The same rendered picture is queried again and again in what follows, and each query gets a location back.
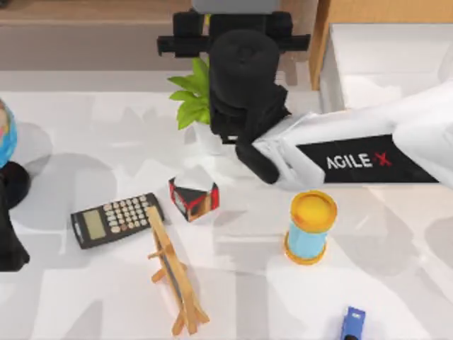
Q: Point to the red and black box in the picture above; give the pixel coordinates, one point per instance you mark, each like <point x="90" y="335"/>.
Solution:
<point x="194" y="200"/>

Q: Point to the white sink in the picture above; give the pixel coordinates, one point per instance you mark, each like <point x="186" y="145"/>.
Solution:
<point x="375" y="63"/>

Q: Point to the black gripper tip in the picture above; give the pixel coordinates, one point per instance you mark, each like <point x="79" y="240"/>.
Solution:
<point x="10" y="241"/>

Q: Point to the wooden framed stand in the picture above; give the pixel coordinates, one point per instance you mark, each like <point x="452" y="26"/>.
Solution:
<point x="173" y="262"/>

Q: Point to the pale grey rounded box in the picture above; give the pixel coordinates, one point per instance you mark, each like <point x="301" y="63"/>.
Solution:
<point x="233" y="5"/>

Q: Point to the black calculator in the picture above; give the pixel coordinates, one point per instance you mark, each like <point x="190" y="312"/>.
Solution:
<point x="117" y="219"/>

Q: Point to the wooden cupboard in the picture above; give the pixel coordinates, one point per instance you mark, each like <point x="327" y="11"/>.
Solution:
<point x="106" y="32"/>

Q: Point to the yellow and blue hourglass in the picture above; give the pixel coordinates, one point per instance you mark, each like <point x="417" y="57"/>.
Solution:
<point x="308" y="226"/>

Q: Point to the blue globe on black base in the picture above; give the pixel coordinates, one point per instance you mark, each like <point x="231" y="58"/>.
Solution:
<point x="7" y="141"/>

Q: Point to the green plant in white pot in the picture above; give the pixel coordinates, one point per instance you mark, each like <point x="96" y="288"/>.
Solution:
<point x="193" y="95"/>

